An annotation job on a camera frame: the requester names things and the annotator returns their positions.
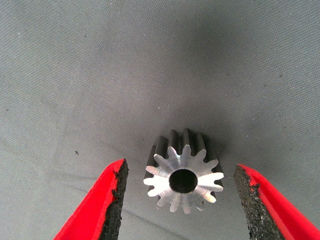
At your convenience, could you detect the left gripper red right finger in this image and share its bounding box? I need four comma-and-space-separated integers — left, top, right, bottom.
233, 163, 320, 240

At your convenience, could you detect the dark grey table cloth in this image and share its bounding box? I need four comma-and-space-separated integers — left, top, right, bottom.
0, 0, 320, 240

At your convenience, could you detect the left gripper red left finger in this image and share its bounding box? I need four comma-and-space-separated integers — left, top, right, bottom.
53, 158, 130, 240

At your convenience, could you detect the small steel planetary gear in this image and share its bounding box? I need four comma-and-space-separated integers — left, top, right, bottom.
143, 128, 225, 215

